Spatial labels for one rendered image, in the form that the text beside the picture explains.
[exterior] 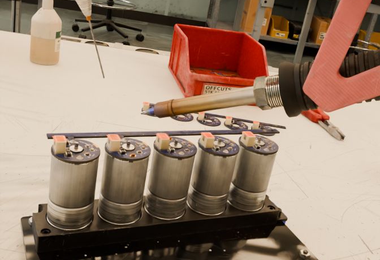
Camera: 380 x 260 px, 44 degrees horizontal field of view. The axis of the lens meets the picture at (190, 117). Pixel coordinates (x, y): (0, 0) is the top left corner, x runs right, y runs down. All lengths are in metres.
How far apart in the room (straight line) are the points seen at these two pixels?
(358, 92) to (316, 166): 0.25
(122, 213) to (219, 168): 0.06
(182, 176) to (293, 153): 0.20
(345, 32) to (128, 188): 0.14
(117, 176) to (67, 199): 0.03
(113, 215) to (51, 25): 0.34
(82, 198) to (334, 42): 0.15
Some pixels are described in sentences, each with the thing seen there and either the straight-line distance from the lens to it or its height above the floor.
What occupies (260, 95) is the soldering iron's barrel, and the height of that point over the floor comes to 0.87.
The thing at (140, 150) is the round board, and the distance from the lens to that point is 0.26.
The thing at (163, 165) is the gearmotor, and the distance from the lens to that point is 0.26.
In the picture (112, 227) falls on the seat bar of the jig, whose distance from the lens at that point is 0.27.
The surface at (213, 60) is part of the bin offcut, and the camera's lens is 0.64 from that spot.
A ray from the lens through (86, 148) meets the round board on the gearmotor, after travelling 0.25.
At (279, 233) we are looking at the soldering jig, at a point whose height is 0.76.
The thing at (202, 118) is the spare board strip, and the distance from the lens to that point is 0.48.
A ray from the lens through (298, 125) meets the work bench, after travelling 0.53.
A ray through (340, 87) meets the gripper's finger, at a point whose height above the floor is 0.88.
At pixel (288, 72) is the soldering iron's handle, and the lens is 0.20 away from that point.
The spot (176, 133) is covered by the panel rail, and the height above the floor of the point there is 0.81.
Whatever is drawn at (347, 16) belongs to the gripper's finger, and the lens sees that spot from 0.19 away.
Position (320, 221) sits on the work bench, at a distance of 0.36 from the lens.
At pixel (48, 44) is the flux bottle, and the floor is 0.78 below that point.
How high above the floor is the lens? 0.93
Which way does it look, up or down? 22 degrees down
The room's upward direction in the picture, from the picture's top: 10 degrees clockwise
